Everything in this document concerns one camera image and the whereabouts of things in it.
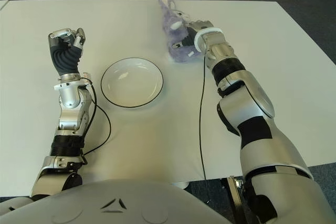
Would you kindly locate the metal table leg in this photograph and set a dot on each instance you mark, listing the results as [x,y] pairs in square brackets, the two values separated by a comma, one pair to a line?
[233,197]

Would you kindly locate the white table foot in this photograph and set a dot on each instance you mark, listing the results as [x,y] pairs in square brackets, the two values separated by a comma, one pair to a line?
[181,185]

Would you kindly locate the grey robot torso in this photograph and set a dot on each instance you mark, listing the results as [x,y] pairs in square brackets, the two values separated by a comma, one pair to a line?
[118,203]

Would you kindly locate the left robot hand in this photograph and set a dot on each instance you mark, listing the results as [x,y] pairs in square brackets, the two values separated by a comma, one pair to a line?
[65,56]

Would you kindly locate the white plate with black rim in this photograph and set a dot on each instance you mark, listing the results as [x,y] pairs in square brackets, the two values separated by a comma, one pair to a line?
[131,82]

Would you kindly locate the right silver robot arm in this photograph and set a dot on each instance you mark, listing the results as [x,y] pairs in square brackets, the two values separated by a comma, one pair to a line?
[252,113]

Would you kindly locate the purple plush rabbit doll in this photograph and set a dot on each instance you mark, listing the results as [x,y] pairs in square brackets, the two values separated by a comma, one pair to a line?
[176,32]

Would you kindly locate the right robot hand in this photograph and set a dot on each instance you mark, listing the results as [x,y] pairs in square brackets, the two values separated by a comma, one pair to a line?
[191,41]

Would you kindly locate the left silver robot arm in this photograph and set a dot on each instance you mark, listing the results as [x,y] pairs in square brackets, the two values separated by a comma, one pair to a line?
[71,108]

